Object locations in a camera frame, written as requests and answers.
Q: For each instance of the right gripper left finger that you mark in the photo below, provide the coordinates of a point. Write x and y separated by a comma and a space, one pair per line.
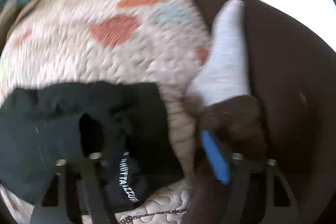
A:
92, 138

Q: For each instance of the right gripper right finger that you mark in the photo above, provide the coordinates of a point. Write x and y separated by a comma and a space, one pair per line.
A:
218, 163

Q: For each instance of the black pants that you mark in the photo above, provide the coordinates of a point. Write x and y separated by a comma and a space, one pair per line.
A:
127, 124

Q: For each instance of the brown trouser leg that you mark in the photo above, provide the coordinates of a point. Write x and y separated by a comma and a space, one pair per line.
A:
276, 176

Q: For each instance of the grey sock foot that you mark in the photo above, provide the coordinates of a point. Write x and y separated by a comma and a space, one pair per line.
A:
225, 73

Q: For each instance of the quilted heart pattern bedspread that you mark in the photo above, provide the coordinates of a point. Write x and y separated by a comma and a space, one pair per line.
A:
50, 42

